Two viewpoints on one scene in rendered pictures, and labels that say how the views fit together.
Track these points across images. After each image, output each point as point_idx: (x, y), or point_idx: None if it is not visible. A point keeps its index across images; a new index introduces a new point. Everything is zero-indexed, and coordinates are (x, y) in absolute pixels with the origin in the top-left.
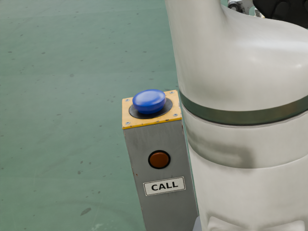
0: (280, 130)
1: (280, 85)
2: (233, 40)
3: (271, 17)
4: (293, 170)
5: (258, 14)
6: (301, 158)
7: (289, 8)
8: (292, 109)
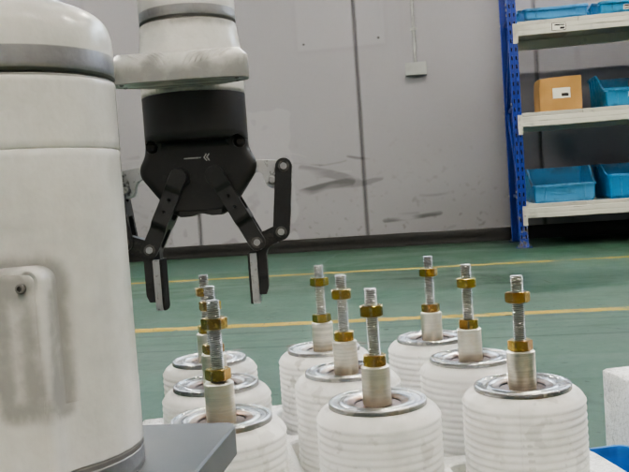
0: (4, 85)
1: (3, 10)
2: None
3: (163, 192)
4: (28, 164)
5: (202, 282)
6: (43, 149)
7: (189, 184)
8: (22, 56)
